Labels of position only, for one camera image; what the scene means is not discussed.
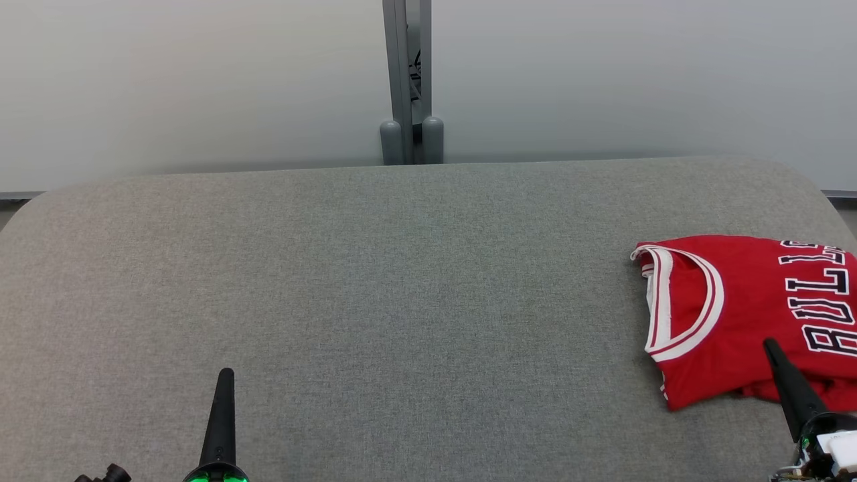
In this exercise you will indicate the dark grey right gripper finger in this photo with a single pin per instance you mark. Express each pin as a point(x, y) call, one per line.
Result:
point(797, 402)

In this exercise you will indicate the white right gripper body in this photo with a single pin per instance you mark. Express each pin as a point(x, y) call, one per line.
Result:
point(830, 452)

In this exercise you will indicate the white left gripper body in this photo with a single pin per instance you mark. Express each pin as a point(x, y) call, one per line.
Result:
point(215, 474)

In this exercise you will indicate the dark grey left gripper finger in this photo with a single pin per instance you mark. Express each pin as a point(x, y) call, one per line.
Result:
point(221, 428)

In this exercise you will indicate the red white basketball jersey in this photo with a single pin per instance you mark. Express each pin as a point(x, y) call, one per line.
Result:
point(743, 301)

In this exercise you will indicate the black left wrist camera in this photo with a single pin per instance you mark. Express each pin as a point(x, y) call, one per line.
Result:
point(114, 474)

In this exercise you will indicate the grey metal partition post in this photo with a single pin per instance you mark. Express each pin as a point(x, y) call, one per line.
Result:
point(398, 80)

